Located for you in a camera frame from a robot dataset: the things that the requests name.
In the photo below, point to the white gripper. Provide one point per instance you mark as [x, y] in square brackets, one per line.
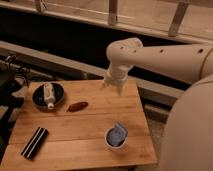
[116, 75]

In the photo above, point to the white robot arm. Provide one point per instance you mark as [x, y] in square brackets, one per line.
[187, 143]

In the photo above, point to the brown oblong food piece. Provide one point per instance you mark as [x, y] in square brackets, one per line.
[77, 106]

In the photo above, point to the blue crumpled cloth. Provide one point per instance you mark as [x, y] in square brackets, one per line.
[116, 135]

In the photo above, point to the white cup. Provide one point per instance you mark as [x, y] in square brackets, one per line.
[110, 147]

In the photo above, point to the white tube bottle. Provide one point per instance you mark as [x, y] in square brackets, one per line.
[49, 97]

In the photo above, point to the black round plate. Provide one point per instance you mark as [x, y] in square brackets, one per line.
[38, 95]

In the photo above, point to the black white striped block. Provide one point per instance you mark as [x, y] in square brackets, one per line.
[34, 144]

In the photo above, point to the black tripod stand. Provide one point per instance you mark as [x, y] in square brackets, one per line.
[8, 85]

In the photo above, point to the metal window frame railing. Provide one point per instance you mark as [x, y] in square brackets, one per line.
[188, 21]

